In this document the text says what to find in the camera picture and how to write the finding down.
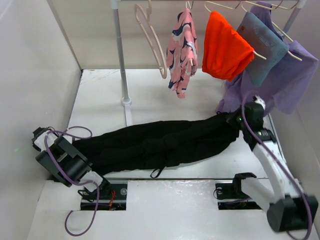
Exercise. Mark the blue denim garment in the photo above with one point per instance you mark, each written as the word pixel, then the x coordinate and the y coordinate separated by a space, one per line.
pixel 262 37

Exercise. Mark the orange garment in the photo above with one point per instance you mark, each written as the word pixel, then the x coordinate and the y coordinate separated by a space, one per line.
pixel 226 54

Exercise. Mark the beige hanger under purple shirt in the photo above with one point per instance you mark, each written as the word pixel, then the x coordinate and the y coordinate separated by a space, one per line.
pixel 271 8

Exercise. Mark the beige hanger under pink garment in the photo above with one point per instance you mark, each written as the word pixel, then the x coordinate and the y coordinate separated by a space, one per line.
pixel 191 44

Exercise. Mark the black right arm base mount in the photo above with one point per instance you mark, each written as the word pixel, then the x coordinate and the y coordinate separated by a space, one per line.
pixel 230 199

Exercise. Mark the black trousers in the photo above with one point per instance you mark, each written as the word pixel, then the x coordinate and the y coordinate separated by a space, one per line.
pixel 157 145

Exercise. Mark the beige plastic hanger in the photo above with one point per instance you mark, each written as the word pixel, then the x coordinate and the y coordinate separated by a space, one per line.
pixel 143 18

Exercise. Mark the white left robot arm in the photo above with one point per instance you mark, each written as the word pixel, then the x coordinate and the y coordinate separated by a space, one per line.
pixel 67 164

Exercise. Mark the purple t-shirt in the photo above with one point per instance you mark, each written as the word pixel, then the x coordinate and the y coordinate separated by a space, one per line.
pixel 285 84

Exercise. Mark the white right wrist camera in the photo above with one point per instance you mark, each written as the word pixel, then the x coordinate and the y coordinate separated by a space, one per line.
pixel 258 100

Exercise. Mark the beige hanger under orange garment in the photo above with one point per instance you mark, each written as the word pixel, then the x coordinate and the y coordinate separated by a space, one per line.
pixel 229 8

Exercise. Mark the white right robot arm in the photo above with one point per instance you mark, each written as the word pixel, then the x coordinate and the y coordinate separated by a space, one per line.
pixel 287 207

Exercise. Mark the pink shark print garment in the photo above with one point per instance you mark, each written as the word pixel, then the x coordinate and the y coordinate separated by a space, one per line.
pixel 178 53

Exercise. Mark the beige hanger under denim garment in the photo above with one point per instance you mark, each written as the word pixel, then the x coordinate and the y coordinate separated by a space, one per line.
pixel 292 55

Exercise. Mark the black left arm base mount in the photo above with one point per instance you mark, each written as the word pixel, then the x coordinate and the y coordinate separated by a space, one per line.
pixel 116 200

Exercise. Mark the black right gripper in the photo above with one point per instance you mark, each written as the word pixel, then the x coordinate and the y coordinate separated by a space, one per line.
pixel 231 117

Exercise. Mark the white clothes rack frame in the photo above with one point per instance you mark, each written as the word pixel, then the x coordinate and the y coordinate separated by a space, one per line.
pixel 126 100

